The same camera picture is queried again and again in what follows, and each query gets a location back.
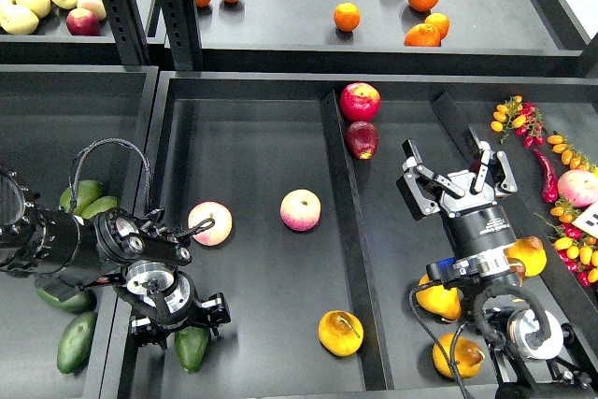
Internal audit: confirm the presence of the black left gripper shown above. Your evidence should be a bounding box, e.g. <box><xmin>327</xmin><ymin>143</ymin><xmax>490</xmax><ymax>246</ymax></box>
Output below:
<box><xmin>129</xmin><ymin>272</ymin><xmax>231</xmax><ymax>350</ymax></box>

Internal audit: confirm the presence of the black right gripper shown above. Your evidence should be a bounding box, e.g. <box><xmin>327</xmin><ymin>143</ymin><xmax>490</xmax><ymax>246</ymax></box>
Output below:
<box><xmin>396</xmin><ymin>127</ymin><xmax>518</xmax><ymax>260</ymax></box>

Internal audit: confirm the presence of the dark green avocado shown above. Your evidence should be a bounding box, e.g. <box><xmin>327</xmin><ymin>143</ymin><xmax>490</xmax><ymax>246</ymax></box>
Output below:
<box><xmin>174</xmin><ymin>327</ymin><xmax>210</xmax><ymax>372</ymax></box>

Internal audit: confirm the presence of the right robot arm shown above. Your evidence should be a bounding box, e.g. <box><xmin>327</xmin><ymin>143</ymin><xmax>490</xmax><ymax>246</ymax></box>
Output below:
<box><xmin>397</xmin><ymin>130</ymin><xmax>597</xmax><ymax>398</ymax></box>

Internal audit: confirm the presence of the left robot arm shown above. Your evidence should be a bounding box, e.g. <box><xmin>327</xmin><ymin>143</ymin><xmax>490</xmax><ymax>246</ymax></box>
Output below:
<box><xmin>1</xmin><ymin>140</ymin><xmax>231</xmax><ymax>347</ymax></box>

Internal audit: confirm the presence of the yellow pear with brown top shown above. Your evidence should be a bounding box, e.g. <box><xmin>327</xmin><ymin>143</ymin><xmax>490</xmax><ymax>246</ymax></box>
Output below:
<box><xmin>505</xmin><ymin>235</ymin><xmax>548</xmax><ymax>278</ymax></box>

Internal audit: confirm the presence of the green avocado lower left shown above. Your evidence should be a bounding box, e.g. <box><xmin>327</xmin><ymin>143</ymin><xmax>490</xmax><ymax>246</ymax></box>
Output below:
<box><xmin>56</xmin><ymin>311</ymin><xmax>97</xmax><ymax>374</ymax></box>

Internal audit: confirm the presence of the yellow pear under gripper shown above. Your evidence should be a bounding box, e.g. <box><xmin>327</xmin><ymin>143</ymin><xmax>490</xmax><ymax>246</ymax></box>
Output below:
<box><xmin>416</xmin><ymin>285</ymin><xmax>462</xmax><ymax>321</ymax></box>

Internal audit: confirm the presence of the green avocado beside upper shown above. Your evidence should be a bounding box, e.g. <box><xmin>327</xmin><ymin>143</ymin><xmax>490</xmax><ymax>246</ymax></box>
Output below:
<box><xmin>80</xmin><ymin>195</ymin><xmax>120</xmax><ymax>220</ymax></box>

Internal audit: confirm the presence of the cherry tomato bunch upper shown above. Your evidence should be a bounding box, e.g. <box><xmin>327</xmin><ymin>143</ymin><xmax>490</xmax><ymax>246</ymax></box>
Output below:
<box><xmin>490</xmin><ymin>95</ymin><xmax>545</xmax><ymax>149</ymax></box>

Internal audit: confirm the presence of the cherry tomato bunch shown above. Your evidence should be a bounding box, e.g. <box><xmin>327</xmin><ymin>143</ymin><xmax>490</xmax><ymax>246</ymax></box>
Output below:
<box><xmin>490</xmin><ymin>95</ymin><xmax>545</xmax><ymax>149</ymax></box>
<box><xmin>543</xmin><ymin>134</ymin><xmax>597</xmax><ymax>288</ymax></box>

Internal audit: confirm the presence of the red chili pepper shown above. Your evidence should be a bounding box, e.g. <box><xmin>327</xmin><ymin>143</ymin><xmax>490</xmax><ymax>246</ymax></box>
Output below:
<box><xmin>533</xmin><ymin>149</ymin><xmax>559</xmax><ymax>204</ymax></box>

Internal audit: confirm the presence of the dark red apple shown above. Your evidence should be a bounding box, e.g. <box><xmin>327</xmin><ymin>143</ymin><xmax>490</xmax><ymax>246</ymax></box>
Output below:
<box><xmin>345</xmin><ymin>121</ymin><xmax>379</xmax><ymax>160</ymax></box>

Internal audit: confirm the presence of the pink apple left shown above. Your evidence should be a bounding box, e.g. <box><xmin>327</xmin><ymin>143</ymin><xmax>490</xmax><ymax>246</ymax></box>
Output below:
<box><xmin>188</xmin><ymin>201</ymin><xmax>233</xmax><ymax>247</ymax></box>

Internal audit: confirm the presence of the pink apple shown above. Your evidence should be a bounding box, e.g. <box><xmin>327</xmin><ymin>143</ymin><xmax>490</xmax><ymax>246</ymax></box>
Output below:
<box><xmin>188</xmin><ymin>201</ymin><xmax>233</xmax><ymax>247</ymax></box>
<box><xmin>279</xmin><ymin>189</ymin><xmax>321</xmax><ymax>232</ymax></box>

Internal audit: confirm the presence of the pink peach right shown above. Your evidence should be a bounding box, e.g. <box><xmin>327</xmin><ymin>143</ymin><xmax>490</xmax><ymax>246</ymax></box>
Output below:
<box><xmin>557</xmin><ymin>169</ymin><xmax>597</xmax><ymax>207</ymax></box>

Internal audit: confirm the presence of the bright red apple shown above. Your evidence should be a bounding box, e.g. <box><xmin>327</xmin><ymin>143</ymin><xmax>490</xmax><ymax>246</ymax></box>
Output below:
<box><xmin>339</xmin><ymin>82</ymin><xmax>381</xmax><ymax>122</ymax></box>

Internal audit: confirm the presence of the white label card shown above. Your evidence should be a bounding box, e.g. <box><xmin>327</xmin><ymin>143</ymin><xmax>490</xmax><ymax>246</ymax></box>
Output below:
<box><xmin>573</xmin><ymin>202</ymin><xmax>598</xmax><ymax>238</ymax></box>

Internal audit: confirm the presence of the cherry tomato bunch lower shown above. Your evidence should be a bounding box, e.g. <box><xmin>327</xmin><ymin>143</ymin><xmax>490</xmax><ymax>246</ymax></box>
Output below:
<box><xmin>543</xmin><ymin>134</ymin><xmax>597</xmax><ymax>288</ymax></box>

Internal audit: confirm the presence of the orange front right shelf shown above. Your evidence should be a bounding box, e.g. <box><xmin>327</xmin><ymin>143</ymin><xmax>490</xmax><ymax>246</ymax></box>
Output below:
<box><xmin>404</xmin><ymin>23</ymin><xmax>441</xmax><ymax>47</ymax></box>

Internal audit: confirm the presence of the black middle tray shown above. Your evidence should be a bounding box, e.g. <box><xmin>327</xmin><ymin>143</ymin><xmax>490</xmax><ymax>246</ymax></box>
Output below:
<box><xmin>115</xmin><ymin>74</ymin><xmax>597</xmax><ymax>398</ymax></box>

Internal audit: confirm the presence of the black tray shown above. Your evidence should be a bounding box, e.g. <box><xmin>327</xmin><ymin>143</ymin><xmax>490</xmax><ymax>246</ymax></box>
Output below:
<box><xmin>115</xmin><ymin>74</ymin><xmax>597</xmax><ymax>398</ymax></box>
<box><xmin>1</xmin><ymin>65</ymin><xmax>158</xmax><ymax>398</ymax></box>

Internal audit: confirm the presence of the orange behind front orange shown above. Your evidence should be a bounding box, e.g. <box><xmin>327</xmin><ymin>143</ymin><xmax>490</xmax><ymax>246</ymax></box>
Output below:
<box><xmin>424</xmin><ymin>12</ymin><xmax>450</xmax><ymax>40</ymax></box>

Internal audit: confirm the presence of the pink apple centre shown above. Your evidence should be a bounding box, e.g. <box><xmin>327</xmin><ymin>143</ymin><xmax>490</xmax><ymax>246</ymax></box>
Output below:
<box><xmin>279</xmin><ymin>189</ymin><xmax>321</xmax><ymax>232</ymax></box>

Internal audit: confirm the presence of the orange on shelf centre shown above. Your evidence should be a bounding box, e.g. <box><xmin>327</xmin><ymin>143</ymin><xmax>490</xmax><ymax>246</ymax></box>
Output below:
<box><xmin>333</xmin><ymin>3</ymin><xmax>361</xmax><ymax>33</ymax></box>

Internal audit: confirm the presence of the black left tray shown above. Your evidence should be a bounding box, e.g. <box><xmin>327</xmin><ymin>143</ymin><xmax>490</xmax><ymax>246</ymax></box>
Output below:
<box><xmin>1</xmin><ymin>65</ymin><xmax>158</xmax><ymax>398</ymax></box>

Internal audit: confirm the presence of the red apple on shelf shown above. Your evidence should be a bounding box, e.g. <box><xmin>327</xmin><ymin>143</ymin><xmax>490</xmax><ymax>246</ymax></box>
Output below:
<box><xmin>66</xmin><ymin>7</ymin><xmax>101</xmax><ymax>36</ymax></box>

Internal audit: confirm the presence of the pale yellow apple front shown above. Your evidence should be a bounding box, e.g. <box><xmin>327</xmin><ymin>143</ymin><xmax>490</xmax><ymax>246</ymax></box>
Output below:
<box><xmin>1</xmin><ymin>5</ymin><xmax>39</xmax><ymax>36</ymax></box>

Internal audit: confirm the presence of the black shelf post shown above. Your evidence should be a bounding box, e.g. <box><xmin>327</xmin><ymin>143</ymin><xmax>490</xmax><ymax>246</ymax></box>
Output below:
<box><xmin>103</xmin><ymin>0</ymin><xmax>150</xmax><ymax>65</ymax></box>

